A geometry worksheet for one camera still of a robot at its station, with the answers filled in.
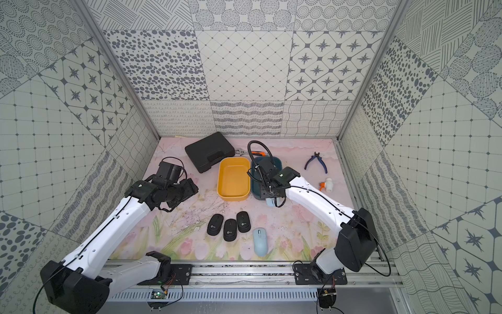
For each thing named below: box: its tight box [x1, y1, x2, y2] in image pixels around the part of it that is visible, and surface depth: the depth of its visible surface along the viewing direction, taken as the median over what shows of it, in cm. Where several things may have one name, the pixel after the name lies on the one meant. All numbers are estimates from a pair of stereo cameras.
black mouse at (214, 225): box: [206, 213, 224, 237], surface depth 87 cm
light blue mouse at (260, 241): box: [252, 227, 268, 258], surface depth 83 cm
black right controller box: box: [317, 287, 337, 309], surface depth 74 cm
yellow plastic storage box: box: [217, 157, 251, 202], surface depth 103 cm
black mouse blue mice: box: [236, 210, 252, 233], surface depth 88 cm
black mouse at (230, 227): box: [223, 218, 238, 242], surface depth 85 cm
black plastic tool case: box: [184, 131, 236, 174], surface depth 113 cm
